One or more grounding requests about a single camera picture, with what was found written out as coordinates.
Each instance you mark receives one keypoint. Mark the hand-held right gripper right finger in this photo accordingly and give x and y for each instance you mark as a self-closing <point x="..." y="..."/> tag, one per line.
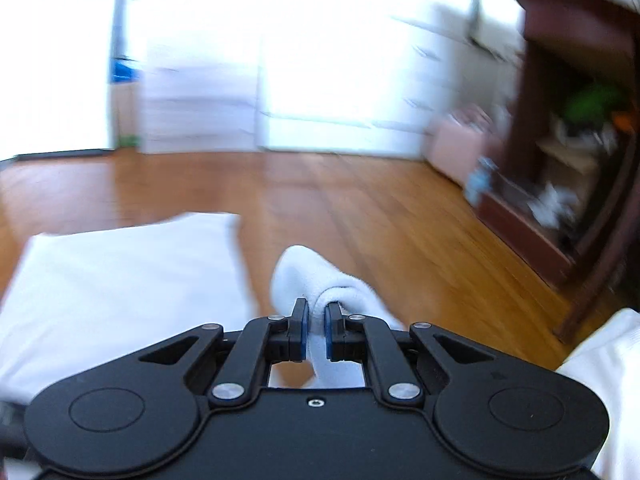
<point x="331" y="334"/>

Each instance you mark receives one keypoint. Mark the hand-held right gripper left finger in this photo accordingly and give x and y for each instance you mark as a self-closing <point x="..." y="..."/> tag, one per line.
<point x="300" y="332"/>

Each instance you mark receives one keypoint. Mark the white shirt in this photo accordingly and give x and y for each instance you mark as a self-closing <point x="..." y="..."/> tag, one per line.
<point x="125" y="285"/>

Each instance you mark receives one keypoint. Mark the pink bin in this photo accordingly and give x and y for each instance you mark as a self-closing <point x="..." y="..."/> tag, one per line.
<point x="460" y="145"/>

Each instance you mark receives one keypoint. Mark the white cabinet with drawers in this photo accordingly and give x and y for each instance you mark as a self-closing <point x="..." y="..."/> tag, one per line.
<point x="325" y="60"/>

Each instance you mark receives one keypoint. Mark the folded cream towel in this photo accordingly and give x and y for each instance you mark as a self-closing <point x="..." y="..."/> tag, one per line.
<point x="615" y="385"/>

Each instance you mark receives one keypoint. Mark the green object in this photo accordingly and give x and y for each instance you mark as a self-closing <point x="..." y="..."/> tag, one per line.
<point x="592" y="102"/>

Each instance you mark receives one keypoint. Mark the dark wooden shelf unit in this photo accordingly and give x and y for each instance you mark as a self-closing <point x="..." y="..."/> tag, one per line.
<point x="560" y="25"/>

